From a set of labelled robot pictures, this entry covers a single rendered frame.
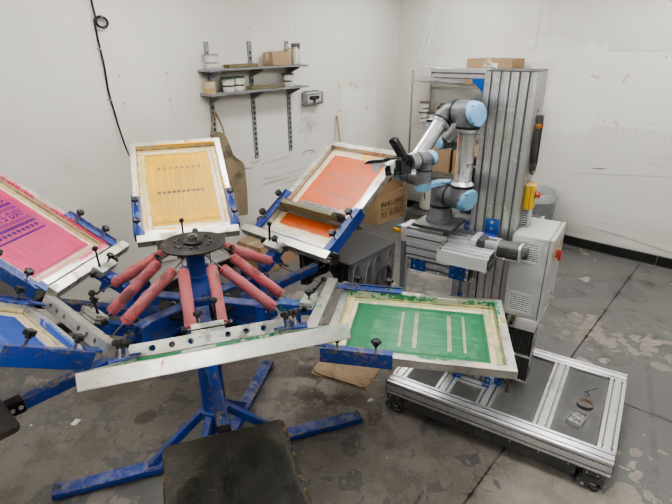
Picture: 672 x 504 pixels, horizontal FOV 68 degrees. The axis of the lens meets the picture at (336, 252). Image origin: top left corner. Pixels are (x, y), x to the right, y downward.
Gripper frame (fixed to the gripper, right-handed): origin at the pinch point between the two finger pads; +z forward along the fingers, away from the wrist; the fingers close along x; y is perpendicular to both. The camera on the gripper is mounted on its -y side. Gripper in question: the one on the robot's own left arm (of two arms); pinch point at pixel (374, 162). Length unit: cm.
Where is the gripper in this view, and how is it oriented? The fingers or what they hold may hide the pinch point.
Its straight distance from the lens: 219.4
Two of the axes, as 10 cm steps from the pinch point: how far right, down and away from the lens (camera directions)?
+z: -8.3, 2.2, -5.0
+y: 0.8, 9.5, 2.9
